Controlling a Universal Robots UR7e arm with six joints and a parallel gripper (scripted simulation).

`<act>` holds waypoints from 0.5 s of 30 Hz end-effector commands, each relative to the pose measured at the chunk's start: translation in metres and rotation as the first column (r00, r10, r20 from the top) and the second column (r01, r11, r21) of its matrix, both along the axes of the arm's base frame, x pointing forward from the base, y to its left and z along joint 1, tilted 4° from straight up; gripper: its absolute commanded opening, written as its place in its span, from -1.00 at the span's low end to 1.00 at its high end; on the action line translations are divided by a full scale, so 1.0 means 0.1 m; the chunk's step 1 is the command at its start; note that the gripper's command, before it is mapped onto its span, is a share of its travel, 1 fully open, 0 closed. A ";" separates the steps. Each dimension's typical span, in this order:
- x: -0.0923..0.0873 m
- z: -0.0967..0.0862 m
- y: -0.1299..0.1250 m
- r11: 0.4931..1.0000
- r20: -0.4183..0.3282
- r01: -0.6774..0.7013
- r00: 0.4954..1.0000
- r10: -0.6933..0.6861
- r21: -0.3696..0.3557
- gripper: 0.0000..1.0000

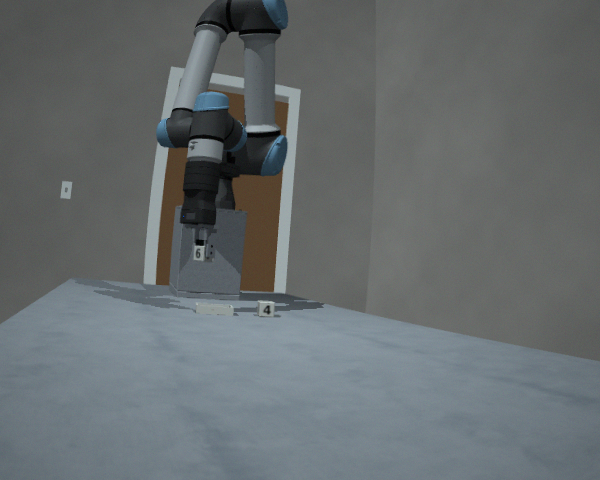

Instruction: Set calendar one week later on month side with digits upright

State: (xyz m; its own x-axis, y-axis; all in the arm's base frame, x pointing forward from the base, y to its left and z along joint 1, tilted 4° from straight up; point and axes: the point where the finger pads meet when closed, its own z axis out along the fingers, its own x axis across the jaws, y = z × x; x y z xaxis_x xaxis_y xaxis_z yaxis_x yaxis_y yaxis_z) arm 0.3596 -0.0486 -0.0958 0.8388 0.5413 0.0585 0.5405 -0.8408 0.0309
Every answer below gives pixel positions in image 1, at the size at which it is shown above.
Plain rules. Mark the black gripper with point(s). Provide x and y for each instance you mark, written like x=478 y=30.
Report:
x=201 y=184

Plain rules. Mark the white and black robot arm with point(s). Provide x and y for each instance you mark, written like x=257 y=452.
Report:
x=259 y=23

